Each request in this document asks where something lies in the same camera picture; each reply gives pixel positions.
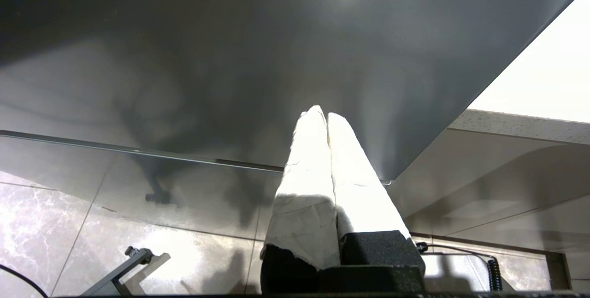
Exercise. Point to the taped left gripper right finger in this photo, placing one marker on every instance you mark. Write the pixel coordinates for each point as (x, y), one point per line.
(359, 196)

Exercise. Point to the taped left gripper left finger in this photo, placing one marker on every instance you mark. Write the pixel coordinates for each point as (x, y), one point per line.
(304, 196)

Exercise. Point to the beige base cabinet front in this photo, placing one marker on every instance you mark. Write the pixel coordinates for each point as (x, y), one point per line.
(498, 182)

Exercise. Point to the grey cabinet door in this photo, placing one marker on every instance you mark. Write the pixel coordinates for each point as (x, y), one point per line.
(207, 58)

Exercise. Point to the grey metal bracket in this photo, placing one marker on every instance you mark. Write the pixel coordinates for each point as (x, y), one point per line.
(124, 270)

